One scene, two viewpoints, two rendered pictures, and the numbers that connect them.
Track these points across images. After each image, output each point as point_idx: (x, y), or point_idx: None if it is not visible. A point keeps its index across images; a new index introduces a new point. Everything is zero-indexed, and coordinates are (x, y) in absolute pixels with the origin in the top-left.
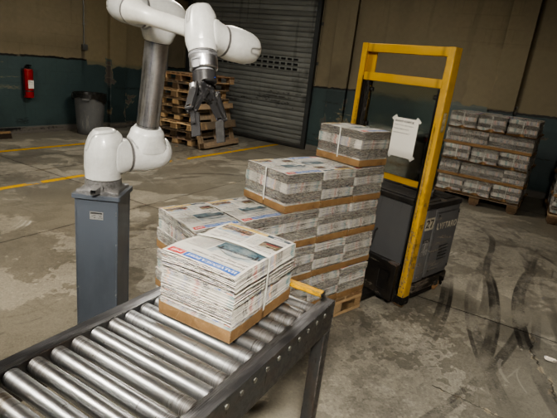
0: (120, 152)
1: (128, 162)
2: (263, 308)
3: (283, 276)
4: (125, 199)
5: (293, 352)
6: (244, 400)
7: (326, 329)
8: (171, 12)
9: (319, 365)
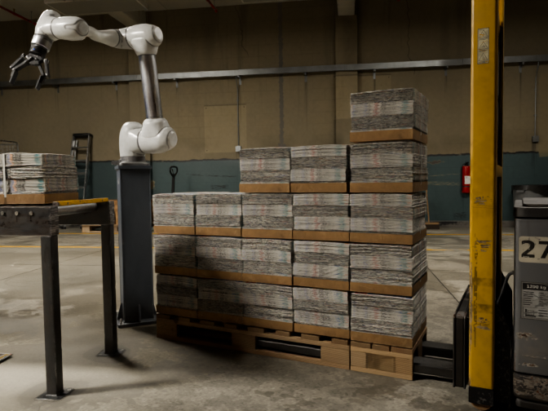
0: (129, 135)
1: (134, 143)
2: (5, 195)
3: (28, 178)
4: (139, 172)
5: None
6: None
7: (42, 232)
8: (138, 31)
9: (41, 269)
